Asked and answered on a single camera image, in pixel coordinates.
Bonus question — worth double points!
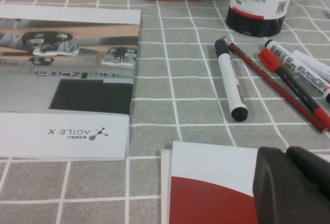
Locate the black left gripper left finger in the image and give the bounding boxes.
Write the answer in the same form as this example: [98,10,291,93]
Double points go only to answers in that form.
[252,146,330,224]

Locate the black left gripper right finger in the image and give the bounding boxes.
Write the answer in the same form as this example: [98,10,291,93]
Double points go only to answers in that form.
[286,145,330,196]

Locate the white marker with black caps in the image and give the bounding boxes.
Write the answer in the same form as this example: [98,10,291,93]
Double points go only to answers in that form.
[214,39,250,123]

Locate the black pen with red caps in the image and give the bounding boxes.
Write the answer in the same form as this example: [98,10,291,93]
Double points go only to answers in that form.
[258,47,330,129]

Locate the black mesh pen holder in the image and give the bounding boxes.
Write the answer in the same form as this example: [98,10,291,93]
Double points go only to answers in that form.
[225,0,297,38]

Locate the red and white brochure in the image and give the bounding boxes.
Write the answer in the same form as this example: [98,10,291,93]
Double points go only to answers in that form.
[169,140,330,224]

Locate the red pencil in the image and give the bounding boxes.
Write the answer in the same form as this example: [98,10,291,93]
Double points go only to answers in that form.
[221,36,330,133]

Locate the all white marker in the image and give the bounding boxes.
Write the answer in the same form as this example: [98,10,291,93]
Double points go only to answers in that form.
[292,50,330,83]

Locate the labelled marker with black caps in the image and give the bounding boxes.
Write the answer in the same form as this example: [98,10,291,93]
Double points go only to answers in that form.
[264,39,330,98]

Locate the white paper sheet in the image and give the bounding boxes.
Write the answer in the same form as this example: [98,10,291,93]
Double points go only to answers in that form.
[160,149,173,224]

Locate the grey checked tablecloth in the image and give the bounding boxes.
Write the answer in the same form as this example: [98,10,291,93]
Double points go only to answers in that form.
[0,0,330,224]

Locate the AgileX photo brochure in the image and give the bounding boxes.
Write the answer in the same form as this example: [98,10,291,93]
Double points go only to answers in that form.
[0,4,142,161]

